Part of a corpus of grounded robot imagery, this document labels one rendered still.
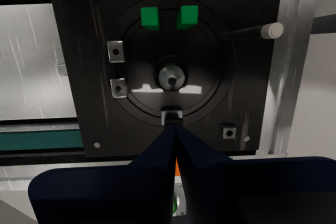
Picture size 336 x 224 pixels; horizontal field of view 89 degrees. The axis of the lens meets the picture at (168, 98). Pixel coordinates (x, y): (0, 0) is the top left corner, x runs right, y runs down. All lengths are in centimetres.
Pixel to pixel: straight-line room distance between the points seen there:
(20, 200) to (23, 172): 23
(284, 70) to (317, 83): 17
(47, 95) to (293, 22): 35
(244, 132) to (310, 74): 21
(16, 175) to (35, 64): 17
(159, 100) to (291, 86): 17
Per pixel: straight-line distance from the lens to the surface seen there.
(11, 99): 36
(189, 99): 19
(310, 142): 48
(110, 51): 17
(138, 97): 19
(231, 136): 24
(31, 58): 32
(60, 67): 24
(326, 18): 29
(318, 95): 44
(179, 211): 34
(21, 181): 36
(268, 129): 28
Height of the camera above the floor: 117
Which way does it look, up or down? 72 degrees down
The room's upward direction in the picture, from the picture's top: 177 degrees clockwise
